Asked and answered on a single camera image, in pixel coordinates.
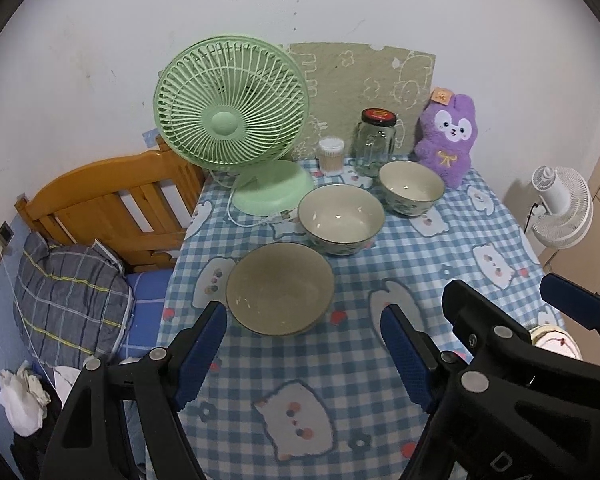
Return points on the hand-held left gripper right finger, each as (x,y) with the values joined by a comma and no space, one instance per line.
(409,360)

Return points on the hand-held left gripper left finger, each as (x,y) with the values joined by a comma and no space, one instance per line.
(200,355)

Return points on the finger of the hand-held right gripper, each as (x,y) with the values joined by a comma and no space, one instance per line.
(467,310)
(572,300)

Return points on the yellow floral plate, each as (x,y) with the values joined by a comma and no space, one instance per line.
(541,331)

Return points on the large cream floral bowl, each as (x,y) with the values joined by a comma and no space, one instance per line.
(280,290)

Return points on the small cream floral bowl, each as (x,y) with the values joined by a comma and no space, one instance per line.
(411,185)

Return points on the medium cream floral bowl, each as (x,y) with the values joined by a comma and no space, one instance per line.
(341,217)

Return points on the blue bedsheet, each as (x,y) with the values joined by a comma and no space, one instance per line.
(147,305)

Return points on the blue checked tablecloth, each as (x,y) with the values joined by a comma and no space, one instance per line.
(330,385)

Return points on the white fan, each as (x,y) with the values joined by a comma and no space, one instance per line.
(562,210)

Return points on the grey plaid pillow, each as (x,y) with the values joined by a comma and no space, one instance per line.
(70,295)

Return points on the purple plush toy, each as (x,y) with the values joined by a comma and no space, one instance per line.
(447,145)

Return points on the white crumpled cloth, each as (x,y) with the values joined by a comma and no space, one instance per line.
(22,400)

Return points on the wooden bed headboard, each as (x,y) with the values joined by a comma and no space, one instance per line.
(105,195)

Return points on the glass jar with black lid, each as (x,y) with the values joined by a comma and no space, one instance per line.
(375,142)

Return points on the cotton swab container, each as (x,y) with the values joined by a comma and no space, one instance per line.
(331,157)

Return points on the green desk fan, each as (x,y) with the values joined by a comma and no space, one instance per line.
(225,120)

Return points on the wall socket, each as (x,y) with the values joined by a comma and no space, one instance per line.
(3,232)

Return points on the green patterned wall mat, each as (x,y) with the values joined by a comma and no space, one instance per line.
(355,75)

